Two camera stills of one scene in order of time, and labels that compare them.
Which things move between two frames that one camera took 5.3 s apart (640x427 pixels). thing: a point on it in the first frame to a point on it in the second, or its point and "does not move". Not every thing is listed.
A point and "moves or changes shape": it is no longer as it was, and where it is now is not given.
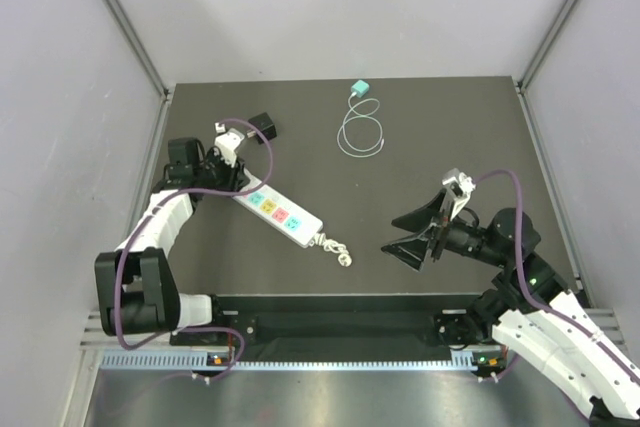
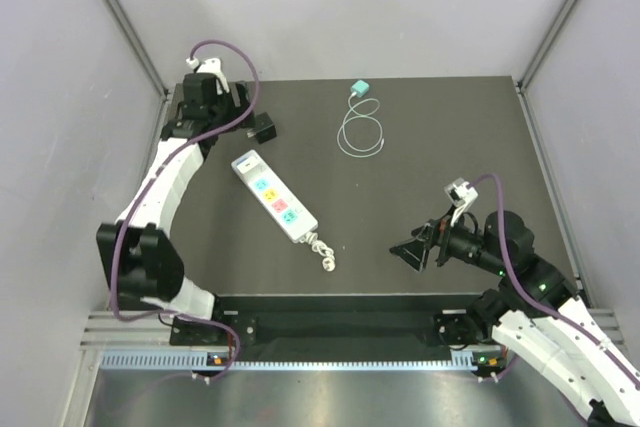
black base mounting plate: (339, 328) does not move
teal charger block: (360, 87) does not move
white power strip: (279, 210) moves or changes shape
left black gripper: (235, 177) to (236, 112)
